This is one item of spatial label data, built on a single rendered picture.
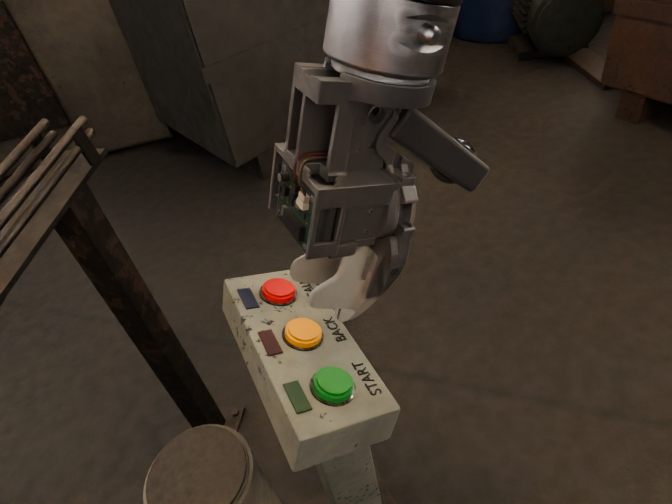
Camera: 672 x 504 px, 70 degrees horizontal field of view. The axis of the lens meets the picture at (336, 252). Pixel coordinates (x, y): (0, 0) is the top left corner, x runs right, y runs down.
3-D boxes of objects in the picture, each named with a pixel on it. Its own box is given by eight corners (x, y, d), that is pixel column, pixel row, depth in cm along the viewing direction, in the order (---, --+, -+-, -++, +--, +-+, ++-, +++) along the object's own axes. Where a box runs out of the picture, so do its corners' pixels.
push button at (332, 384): (321, 413, 46) (324, 401, 45) (305, 382, 48) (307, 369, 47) (358, 402, 47) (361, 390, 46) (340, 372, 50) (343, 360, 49)
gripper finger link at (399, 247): (344, 274, 40) (365, 179, 35) (362, 271, 40) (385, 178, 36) (373, 311, 36) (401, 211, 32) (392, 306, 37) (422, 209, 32)
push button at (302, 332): (292, 357, 51) (294, 345, 50) (278, 331, 54) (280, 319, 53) (325, 349, 53) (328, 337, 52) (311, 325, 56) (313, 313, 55)
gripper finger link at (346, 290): (291, 329, 40) (306, 236, 35) (352, 315, 43) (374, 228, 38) (307, 356, 38) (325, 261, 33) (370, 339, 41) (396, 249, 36)
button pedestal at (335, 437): (354, 621, 82) (269, 459, 41) (299, 493, 99) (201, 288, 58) (432, 569, 86) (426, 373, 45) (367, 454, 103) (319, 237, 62)
